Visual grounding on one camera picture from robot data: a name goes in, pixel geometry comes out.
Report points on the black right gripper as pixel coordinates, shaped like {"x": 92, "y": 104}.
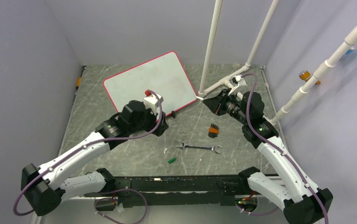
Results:
{"x": 217, "y": 104}

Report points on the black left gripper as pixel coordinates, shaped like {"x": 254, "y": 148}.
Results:
{"x": 162, "y": 127}

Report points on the green marker cap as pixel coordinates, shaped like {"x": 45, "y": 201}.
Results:
{"x": 172, "y": 160}

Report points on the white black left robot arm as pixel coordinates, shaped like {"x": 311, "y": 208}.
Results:
{"x": 45, "y": 186}

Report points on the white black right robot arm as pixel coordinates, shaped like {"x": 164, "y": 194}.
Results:
{"x": 301, "y": 199}

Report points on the pink framed whiteboard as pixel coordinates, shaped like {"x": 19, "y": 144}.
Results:
{"x": 165, "y": 75}

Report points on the black orange hex key set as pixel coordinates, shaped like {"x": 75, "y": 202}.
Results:
{"x": 213, "y": 131}

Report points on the silver open-end wrench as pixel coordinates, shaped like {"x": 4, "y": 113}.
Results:
{"x": 182, "y": 145}

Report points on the white PVC pipe frame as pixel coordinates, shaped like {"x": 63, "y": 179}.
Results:
{"x": 245, "y": 42}

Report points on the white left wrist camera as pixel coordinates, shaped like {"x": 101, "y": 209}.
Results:
{"x": 151, "y": 101}

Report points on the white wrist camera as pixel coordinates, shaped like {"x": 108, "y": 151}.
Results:
{"x": 239, "y": 84}
{"x": 151, "y": 101}

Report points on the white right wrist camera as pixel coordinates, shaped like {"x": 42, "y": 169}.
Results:
{"x": 239, "y": 84}

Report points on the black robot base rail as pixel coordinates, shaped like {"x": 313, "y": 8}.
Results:
{"x": 223, "y": 190}

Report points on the orange wall fitting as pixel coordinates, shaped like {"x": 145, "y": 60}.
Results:
{"x": 305, "y": 75}

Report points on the blue wall fitting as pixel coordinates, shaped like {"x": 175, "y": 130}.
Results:
{"x": 351, "y": 49}

